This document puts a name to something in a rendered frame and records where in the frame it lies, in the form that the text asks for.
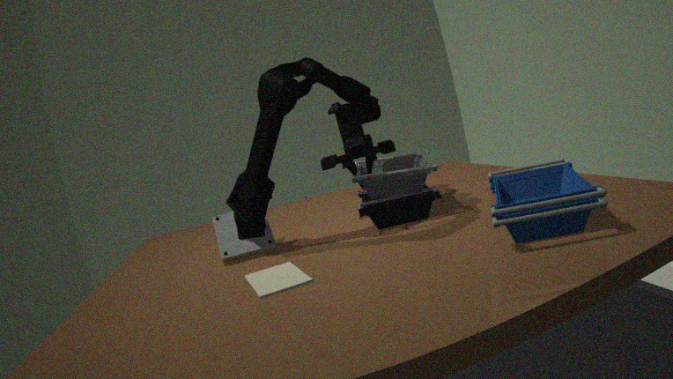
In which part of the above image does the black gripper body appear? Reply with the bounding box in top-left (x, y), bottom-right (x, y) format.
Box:
top-left (321, 124), bottom-right (396, 170)

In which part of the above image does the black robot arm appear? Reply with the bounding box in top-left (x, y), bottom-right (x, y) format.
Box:
top-left (226, 57), bottom-right (381, 239)

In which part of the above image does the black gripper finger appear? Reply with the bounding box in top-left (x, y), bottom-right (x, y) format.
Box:
top-left (366, 156), bottom-right (377, 175)
top-left (343, 161), bottom-right (364, 189)

